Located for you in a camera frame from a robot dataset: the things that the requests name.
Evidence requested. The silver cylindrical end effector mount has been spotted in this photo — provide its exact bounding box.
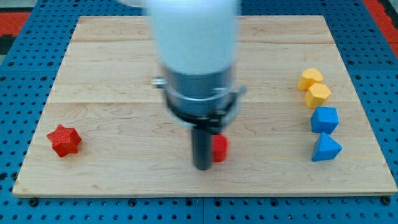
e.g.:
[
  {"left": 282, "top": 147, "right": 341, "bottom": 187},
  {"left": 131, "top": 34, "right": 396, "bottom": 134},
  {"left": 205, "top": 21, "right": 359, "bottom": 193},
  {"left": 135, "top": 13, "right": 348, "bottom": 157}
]
[{"left": 152, "top": 67, "right": 246, "bottom": 128}]

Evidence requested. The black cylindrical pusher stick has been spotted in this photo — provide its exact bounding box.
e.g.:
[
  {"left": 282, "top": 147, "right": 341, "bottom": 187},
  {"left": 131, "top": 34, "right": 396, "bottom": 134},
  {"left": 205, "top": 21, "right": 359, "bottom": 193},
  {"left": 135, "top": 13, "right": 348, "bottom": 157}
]
[{"left": 191, "top": 128, "right": 213, "bottom": 170}]

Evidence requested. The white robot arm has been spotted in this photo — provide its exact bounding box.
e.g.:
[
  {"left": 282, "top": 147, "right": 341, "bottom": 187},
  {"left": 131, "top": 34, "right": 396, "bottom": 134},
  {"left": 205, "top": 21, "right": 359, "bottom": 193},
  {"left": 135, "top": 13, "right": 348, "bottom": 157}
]
[{"left": 122, "top": 0, "right": 246, "bottom": 170}]

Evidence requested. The red star block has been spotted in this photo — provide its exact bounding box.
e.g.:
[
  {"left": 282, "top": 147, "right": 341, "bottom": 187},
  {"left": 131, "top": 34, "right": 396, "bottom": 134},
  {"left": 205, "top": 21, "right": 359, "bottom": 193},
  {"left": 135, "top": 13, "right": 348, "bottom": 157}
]
[{"left": 46, "top": 124, "right": 81, "bottom": 157}]

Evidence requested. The red cylinder block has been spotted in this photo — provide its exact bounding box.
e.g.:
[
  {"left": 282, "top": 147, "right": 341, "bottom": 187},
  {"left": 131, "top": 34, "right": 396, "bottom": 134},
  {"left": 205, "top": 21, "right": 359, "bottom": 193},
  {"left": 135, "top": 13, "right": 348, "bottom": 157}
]
[{"left": 213, "top": 134, "right": 229, "bottom": 162}]

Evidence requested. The wooden board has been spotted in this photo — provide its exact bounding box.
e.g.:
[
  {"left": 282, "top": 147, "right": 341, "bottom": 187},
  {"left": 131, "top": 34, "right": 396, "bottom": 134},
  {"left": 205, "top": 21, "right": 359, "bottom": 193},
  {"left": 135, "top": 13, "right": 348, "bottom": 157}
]
[{"left": 13, "top": 16, "right": 397, "bottom": 198}]

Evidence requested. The yellow heart block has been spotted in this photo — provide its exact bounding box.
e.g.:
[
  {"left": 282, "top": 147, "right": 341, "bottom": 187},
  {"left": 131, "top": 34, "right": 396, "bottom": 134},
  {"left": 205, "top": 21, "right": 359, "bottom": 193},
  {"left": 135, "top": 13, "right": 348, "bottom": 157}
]
[{"left": 297, "top": 68, "right": 323, "bottom": 90}]

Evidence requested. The yellow hexagon block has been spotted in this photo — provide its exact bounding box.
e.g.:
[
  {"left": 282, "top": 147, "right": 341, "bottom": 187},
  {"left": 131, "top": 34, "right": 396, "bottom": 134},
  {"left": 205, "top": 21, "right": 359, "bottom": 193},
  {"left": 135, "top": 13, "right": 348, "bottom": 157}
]
[{"left": 304, "top": 83, "right": 331, "bottom": 109}]

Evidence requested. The blue cube block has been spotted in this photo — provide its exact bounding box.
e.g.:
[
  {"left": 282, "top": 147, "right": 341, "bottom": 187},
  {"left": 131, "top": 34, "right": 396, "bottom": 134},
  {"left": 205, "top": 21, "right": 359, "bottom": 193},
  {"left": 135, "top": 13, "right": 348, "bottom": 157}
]
[{"left": 310, "top": 106, "right": 339, "bottom": 134}]

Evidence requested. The blue triangle block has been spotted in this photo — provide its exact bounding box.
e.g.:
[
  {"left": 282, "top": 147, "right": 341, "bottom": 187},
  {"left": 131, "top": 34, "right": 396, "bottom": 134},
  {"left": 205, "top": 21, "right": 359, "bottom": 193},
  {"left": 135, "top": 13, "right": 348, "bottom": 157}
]
[{"left": 312, "top": 133, "right": 342, "bottom": 162}]

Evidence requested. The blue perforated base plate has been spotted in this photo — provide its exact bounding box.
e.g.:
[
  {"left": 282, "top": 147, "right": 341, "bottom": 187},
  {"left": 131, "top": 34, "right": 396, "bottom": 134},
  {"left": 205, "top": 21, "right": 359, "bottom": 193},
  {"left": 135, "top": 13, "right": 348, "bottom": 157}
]
[{"left": 1, "top": 1, "right": 397, "bottom": 223}]

